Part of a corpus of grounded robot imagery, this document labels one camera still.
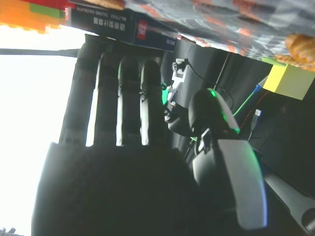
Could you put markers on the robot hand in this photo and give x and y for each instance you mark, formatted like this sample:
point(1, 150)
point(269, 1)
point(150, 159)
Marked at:
point(110, 191)

